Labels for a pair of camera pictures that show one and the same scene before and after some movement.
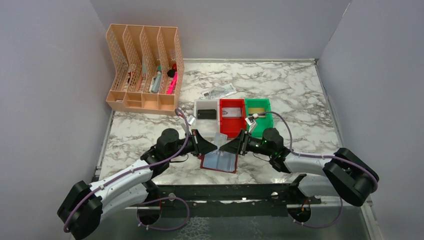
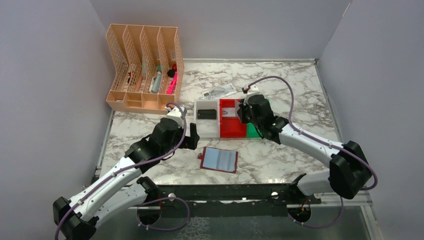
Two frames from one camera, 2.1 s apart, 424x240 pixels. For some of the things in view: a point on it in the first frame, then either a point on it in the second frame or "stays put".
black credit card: [207, 114] stays put
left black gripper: [202, 146] -> [191, 141]
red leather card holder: [217, 161] stays put
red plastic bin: [232, 126] stays put
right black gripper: [237, 145] -> [242, 107]
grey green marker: [155, 84] stays put
